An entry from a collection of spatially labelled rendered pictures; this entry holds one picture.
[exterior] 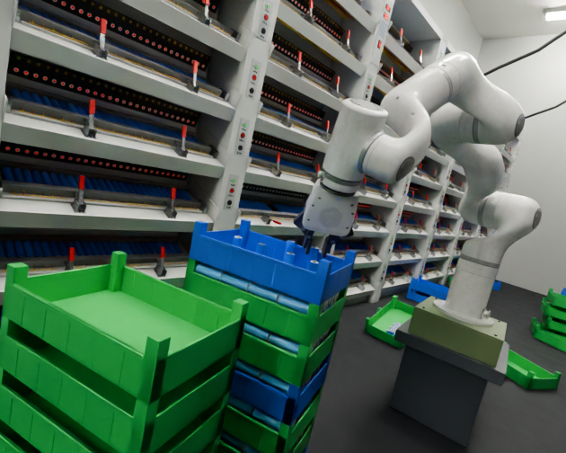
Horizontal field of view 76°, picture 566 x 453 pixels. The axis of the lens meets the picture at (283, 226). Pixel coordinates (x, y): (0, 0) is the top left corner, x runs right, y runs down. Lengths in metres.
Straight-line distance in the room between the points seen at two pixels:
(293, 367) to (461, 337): 0.69
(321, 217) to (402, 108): 0.26
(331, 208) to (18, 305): 0.54
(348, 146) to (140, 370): 0.47
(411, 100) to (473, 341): 0.78
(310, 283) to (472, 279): 0.76
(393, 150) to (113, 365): 0.51
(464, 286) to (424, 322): 0.18
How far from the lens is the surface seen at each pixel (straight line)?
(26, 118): 1.04
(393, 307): 2.18
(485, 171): 1.15
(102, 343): 0.52
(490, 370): 1.27
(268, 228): 1.47
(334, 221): 0.75
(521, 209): 1.30
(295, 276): 0.67
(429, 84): 0.83
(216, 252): 0.75
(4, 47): 1.00
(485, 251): 1.31
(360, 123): 0.65
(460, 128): 1.04
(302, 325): 0.68
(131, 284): 0.76
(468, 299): 1.33
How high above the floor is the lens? 0.69
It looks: 8 degrees down
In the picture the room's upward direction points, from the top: 12 degrees clockwise
